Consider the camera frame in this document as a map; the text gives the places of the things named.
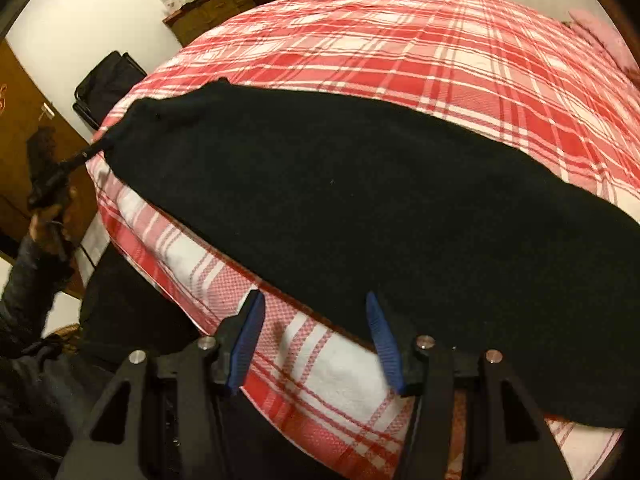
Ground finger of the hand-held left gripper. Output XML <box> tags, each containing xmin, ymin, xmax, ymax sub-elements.
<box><xmin>57</xmin><ymin>139</ymin><xmax>116</xmax><ymax>174</ymax></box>

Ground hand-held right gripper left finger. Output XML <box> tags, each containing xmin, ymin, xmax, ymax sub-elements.
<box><xmin>55</xmin><ymin>290</ymin><xmax>266</xmax><ymax>480</ymax></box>

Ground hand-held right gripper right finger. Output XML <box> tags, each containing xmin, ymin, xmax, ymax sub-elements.
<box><xmin>365</xmin><ymin>291</ymin><xmax>573</xmax><ymax>480</ymax></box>

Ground black pants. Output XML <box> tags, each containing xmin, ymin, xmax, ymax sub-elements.
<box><xmin>102</xmin><ymin>77</ymin><xmax>640</xmax><ymax>428</ymax></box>

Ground person's left forearm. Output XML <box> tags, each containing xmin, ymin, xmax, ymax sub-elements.
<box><xmin>0</xmin><ymin>237</ymin><xmax>76</xmax><ymax>358</ymax></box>

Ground person's left hand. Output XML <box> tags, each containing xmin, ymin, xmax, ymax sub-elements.
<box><xmin>29</xmin><ymin>189</ymin><xmax>77</xmax><ymax>262</ymax></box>

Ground wooden door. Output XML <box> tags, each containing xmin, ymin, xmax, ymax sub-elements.
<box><xmin>0</xmin><ymin>40</ymin><xmax>98</xmax><ymax>297</ymax></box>

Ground black bag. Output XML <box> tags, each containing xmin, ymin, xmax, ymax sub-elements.
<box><xmin>73</xmin><ymin>51</ymin><xmax>148</xmax><ymax>131</ymax></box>

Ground person's dark clothing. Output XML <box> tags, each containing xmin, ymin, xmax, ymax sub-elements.
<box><xmin>0</xmin><ymin>246</ymin><xmax>216</xmax><ymax>480</ymax></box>

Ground wicker basket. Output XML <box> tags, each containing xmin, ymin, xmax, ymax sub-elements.
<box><xmin>42</xmin><ymin>324</ymin><xmax>84</xmax><ymax>357</ymax></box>

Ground wooden cabinet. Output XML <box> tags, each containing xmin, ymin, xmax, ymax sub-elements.
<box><xmin>162</xmin><ymin>0</ymin><xmax>296</xmax><ymax>47</ymax></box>

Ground red plaid blanket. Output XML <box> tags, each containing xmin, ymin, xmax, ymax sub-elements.
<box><xmin>85</xmin><ymin>0</ymin><xmax>640</xmax><ymax>480</ymax></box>

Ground pink folded cloth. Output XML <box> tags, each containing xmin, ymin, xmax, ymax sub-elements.
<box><xmin>567</xmin><ymin>8</ymin><xmax>639</xmax><ymax>72</ymax></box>

